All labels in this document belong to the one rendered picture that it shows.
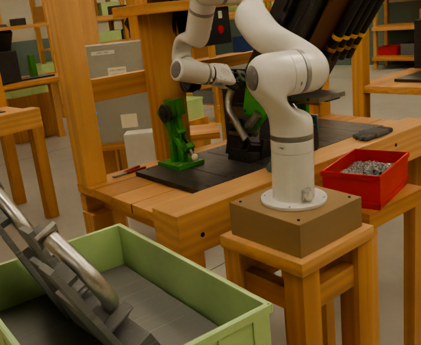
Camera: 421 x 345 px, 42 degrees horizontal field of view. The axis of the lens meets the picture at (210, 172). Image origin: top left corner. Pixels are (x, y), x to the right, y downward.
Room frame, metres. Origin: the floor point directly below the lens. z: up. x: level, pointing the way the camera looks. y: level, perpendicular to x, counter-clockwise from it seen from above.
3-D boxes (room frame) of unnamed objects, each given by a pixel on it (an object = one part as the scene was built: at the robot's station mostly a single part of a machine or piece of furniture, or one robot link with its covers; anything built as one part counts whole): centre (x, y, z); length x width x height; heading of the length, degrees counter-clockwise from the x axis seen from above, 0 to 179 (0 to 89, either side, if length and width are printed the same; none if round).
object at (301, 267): (1.49, -0.23, 0.83); 0.32 x 0.32 x 0.04; 39
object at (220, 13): (2.40, -0.05, 1.42); 0.17 x 0.12 x 0.15; 128
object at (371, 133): (2.30, -0.71, 0.91); 0.20 x 0.11 x 0.03; 125
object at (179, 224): (2.08, -0.43, 0.82); 1.50 x 0.14 x 0.15; 128
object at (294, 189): (1.49, -0.23, 1.04); 0.19 x 0.19 x 0.18
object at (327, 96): (2.27, -0.39, 1.11); 0.39 x 0.16 x 0.03; 38
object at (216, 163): (2.30, -0.26, 0.89); 1.10 x 0.42 x 0.02; 128
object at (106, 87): (2.60, -0.04, 1.23); 1.30 x 0.05 x 0.09; 128
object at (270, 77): (1.47, -0.21, 1.25); 0.19 x 0.12 x 0.24; 114
